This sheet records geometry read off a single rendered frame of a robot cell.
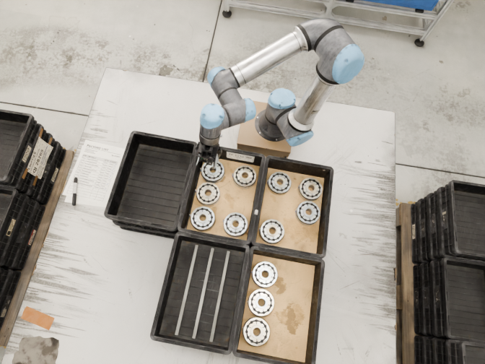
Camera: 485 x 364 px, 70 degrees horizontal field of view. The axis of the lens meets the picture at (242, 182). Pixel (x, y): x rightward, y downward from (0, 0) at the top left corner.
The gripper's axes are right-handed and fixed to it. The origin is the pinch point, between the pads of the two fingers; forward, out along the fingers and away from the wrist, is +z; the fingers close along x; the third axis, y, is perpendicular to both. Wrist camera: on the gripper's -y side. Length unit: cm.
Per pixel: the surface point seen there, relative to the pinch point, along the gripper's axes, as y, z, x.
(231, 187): 2.8, 15.4, 12.2
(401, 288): 16, 78, 129
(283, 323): 55, 18, 43
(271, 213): 11.5, 14.7, 31.5
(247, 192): 3.8, 14.9, 19.9
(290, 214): 10.3, 13.8, 39.9
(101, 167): -1, 33, -51
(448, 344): 47, 44, 131
